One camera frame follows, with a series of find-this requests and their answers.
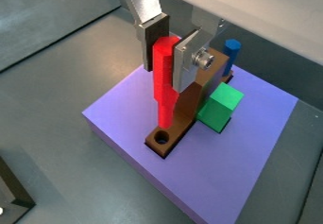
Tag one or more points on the red peg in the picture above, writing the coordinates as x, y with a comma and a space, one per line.
164, 94

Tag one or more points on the brown slotted block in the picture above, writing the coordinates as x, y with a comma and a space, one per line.
161, 140

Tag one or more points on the green block right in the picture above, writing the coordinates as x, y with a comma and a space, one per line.
219, 107

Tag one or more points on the black angled holder bracket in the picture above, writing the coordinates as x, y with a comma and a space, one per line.
16, 202

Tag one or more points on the blue hexagonal peg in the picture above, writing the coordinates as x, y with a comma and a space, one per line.
231, 50

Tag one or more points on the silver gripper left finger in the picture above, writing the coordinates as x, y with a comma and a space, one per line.
151, 24

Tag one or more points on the purple board base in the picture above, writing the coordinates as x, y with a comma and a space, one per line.
208, 174

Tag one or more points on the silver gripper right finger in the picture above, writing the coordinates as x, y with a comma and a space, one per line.
191, 55

